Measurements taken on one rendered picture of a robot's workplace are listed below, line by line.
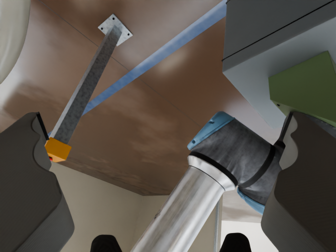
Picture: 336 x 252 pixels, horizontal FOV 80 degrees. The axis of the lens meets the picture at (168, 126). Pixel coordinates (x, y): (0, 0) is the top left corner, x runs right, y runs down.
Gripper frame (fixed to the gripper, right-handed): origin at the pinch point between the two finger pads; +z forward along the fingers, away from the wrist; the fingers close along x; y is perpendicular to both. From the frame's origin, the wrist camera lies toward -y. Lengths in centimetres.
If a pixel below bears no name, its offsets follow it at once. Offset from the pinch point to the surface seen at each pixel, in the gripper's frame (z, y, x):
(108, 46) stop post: 143, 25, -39
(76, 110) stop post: 93, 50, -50
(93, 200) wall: 372, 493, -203
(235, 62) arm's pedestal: 53, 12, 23
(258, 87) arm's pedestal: 53, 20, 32
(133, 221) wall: 378, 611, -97
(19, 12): 13.3, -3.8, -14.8
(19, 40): 14.0, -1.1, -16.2
